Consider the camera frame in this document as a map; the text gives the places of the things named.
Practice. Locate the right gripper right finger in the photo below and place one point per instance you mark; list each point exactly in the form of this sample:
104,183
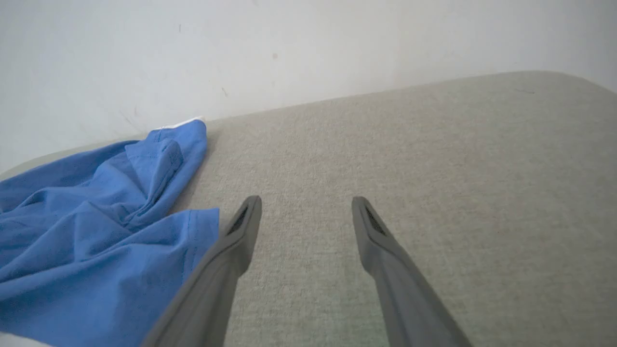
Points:
405,289

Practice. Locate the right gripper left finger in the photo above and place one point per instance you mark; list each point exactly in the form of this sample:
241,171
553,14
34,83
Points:
212,289

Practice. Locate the blue garment with white trim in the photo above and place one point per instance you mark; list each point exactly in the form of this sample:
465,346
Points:
87,241

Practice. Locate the grey fabric sofa cushion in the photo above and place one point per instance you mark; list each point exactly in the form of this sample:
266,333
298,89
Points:
434,168

